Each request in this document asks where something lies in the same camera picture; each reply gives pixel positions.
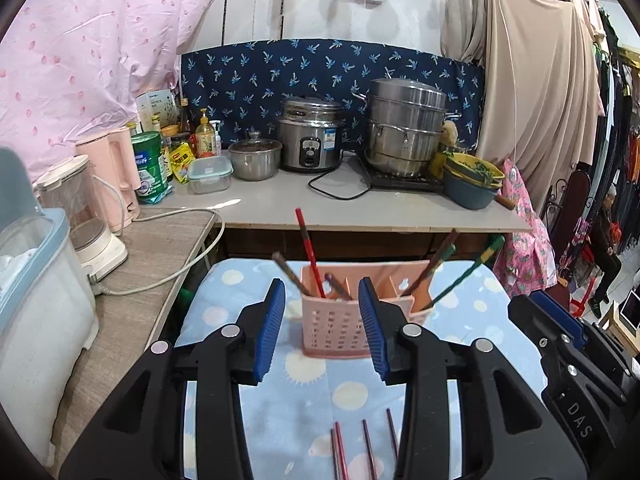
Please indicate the white base glass blender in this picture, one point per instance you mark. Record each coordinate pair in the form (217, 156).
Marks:
(100, 250)

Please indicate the glass jar orange lid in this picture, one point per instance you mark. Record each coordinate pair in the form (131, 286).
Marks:
(171, 136)

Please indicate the grey counter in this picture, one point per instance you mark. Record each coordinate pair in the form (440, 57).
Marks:
(280, 210)

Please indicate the green chopstick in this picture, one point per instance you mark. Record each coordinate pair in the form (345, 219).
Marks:
(477, 260)
(438, 265)

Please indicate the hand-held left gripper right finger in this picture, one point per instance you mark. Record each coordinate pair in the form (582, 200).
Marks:
(372, 330)

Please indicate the blue dotted tablecloth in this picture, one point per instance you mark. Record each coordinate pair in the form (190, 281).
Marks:
(310, 395)

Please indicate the blue bowl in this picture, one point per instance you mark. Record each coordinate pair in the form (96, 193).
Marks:
(467, 195)

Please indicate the yellow bowl with greens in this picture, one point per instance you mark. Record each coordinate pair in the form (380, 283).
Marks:
(465, 172)

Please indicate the pink perforated utensil holder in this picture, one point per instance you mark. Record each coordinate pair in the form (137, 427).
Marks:
(330, 327)

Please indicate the pink floral cloth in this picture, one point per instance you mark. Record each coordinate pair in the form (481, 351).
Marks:
(525, 250)

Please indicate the white bin with blue lid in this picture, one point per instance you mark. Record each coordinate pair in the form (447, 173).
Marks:
(40, 320)

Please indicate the yellow packet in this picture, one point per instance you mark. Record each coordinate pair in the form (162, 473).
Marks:
(181, 162)

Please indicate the green can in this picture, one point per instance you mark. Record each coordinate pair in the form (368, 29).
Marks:
(150, 165)

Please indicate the stainless steel steamer pot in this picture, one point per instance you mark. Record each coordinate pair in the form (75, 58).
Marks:
(405, 130)

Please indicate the light wooden table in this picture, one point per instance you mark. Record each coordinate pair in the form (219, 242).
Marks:
(612, 322)

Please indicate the steel rice cooker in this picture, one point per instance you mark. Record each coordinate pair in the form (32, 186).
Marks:
(310, 135)

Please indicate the white framed panel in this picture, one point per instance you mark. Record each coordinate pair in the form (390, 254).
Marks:
(631, 312)

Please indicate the black induction cooktop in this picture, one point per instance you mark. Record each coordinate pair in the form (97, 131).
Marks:
(400, 183)

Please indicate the hanging clothes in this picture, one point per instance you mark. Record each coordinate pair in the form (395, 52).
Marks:
(620, 110)

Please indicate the small pot with glass lid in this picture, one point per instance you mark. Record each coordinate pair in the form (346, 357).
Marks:
(255, 162)

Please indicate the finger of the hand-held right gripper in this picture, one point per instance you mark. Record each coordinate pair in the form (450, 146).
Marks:
(535, 325)
(557, 310)

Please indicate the navy leaf print cloth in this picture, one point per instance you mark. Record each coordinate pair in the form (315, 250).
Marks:
(300, 70)

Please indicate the ginger root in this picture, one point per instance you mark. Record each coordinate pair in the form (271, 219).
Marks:
(450, 134)

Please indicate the brown chopsticks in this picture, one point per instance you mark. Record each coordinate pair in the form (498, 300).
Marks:
(447, 240)

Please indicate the brown chopstick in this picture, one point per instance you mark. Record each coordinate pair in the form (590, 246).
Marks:
(336, 285)
(287, 272)
(334, 455)

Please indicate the white pump bottle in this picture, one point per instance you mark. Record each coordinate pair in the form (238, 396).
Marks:
(217, 142)

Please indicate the red plastic stool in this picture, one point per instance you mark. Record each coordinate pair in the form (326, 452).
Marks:
(582, 302)

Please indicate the wood grain side table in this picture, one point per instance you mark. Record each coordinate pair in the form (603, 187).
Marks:
(135, 320)

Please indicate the yellow pump soap bottle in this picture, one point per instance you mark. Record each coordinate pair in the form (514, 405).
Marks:
(205, 140)

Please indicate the white carton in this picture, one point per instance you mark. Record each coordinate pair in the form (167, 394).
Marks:
(157, 107)

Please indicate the dark sauce bottle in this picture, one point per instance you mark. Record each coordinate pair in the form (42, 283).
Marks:
(184, 120)

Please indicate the pink printed sheet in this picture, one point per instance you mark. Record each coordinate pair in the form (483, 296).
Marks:
(100, 35)

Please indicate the clear food container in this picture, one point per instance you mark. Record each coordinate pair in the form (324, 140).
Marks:
(210, 177)

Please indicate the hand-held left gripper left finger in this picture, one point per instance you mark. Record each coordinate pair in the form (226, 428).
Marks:
(270, 330)

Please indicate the dark red chopstick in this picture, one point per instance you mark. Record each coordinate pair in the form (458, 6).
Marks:
(391, 432)
(369, 450)

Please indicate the pink electric kettle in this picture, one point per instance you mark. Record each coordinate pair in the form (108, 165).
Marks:
(115, 175)

